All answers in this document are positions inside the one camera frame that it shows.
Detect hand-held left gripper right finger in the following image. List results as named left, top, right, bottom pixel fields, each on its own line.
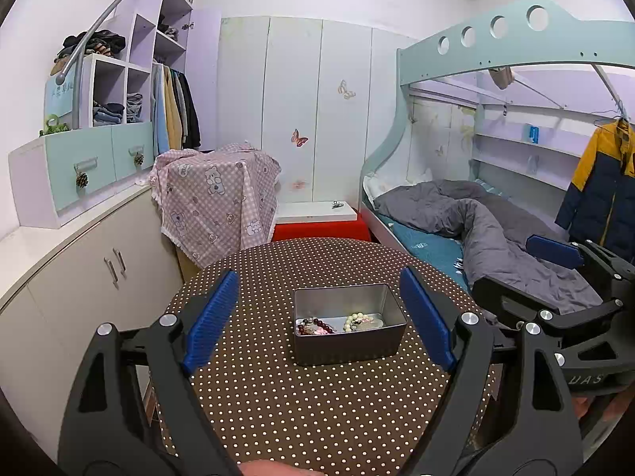
left=399, top=267, right=582, bottom=476

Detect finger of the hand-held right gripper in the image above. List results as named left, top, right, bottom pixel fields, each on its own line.
left=526, top=234, right=635, bottom=308
left=471, top=278, right=625, bottom=339

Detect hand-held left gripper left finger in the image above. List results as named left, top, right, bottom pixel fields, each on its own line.
left=58, top=270, right=244, bottom=476

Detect pile of mixed jewelry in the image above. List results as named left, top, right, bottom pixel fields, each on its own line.
left=296, top=313, right=385, bottom=336

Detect white bead bracelet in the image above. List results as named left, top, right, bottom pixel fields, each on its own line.
left=343, top=313, right=384, bottom=333

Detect metal tin box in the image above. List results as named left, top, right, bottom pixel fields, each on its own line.
left=292, top=284, right=408, bottom=368

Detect dark red bead bracelet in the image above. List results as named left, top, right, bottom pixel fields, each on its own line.
left=296, top=318, right=334, bottom=336

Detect person's right hand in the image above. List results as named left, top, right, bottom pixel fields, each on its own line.
left=573, top=395, right=630, bottom=422

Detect brown cardboard box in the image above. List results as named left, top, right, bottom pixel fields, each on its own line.
left=176, top=245, right=202, bottom=283

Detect teal bed sheet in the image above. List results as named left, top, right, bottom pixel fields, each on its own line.
left=389, top=222, right=472, bottom=293

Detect yellow and navy jacket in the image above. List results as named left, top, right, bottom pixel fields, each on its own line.
left=554, top=119, right=635, bottom=263

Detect grey duvet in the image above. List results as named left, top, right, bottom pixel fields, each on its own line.
left=373, top=181, right=603, bottom=315

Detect round table with dotted tablecloth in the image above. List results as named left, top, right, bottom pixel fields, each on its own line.
left=149, top=238, right=499, bottom=476

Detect pink checked bear cloth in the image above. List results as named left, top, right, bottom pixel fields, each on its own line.
left=149, top=142, right=282, bottom=269

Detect red storage box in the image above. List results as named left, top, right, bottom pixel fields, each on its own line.
left=272, top=211, right=370, bottom=244

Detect beige low cabinet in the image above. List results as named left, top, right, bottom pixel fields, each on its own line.
left=0, top=186, right=184, bottom=457

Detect white board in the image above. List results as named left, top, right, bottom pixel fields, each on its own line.
left=275, top=202, right=359, bottom=225

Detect black hanging coat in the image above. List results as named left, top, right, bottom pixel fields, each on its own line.
left=176, top=72, right=202, bottom=148

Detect tan hanging coat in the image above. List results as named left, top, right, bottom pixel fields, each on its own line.
left=163, top=67, right=183, bottom=152

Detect teal drawer cabinet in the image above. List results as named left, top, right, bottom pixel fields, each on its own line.
left=9, top=121, right=156, bottom=229

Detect light blue hanging garment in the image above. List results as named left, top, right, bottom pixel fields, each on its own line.
left=151, top=64, right=170, bottom=154

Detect folded jeans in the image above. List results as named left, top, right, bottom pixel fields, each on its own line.
left=92, top=102, right=125, bottom=125

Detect purple shelf unit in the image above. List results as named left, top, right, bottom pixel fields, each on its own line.
left=82, top=0, right=221, bottom=152

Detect white wardrobe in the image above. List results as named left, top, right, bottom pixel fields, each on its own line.
left=218, top=16, right=420, bottom=204

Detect green plant decoration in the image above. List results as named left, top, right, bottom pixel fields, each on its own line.
left=40, top=114, right=70, bottom=137

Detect teal sign board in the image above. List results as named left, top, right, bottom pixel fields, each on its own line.
left=44, top=67, right=83, bottom=132

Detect pile of dark clothes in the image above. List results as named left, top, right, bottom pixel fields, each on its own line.
left=52, top=30, right=127, bottom=63

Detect purple wall shelves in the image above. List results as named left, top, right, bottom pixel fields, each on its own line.
left=471, top=109, right=591, bottom=194

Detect teal bunk bed frame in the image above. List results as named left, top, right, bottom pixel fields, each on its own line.
left=361, top=0, right=635, bottom=259

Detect curved grey metal rail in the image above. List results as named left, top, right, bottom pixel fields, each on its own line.
left=56, top=0, right=167, bottom=85

